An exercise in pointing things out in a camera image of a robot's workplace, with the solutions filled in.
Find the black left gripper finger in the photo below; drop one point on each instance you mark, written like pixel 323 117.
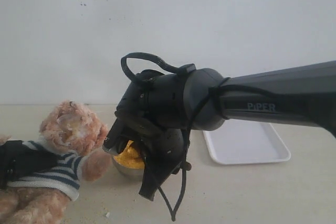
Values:
pixel 29 163

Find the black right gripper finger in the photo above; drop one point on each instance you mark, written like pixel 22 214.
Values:
pixel 158 167

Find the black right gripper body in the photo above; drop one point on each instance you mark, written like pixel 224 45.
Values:
pixel 153 106

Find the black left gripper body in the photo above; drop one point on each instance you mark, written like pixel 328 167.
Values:
pixel 5 163

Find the tan teddy bear striped sweater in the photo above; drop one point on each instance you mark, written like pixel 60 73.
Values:
pixel 75 134

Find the dark wooden spoon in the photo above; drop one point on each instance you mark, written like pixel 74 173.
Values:
pixel 186 166

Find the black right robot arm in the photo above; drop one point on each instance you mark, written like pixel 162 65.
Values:
pixel 300 96

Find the steel bowl of yellow millet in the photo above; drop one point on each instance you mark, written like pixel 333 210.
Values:
pixel 129 162

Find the white rectangular plastic tray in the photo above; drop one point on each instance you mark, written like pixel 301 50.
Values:
pixel 244 142

